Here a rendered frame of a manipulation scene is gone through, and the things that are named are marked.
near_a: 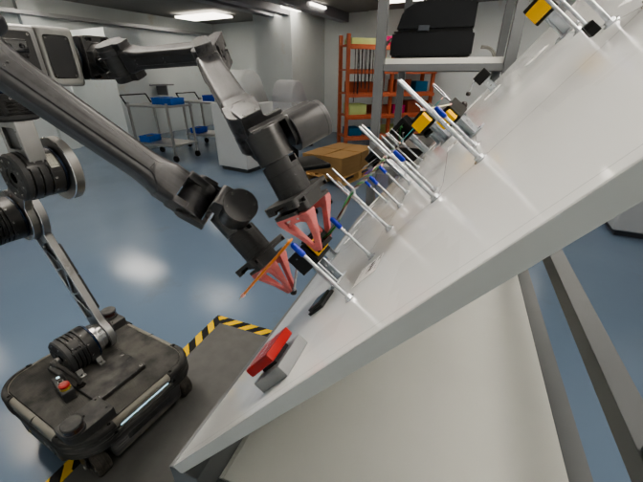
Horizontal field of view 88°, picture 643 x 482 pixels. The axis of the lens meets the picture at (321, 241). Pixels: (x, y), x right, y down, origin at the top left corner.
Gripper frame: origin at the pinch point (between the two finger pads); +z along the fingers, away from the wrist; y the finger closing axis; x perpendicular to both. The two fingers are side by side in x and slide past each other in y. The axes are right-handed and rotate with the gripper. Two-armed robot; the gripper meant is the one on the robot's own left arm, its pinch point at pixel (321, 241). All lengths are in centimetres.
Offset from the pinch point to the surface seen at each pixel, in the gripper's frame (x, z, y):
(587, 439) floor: -17, 149, 75
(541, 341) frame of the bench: -20, 55, 34
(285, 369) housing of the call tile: -4.6, 5.1, -22.6
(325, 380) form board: -12.6, 3.5, -25.2
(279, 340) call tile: -3.1, 3.2, -20.0
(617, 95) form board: -37.2, -8.3, -10.6
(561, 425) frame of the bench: -23, 54, 10
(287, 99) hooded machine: 345, -96, 558
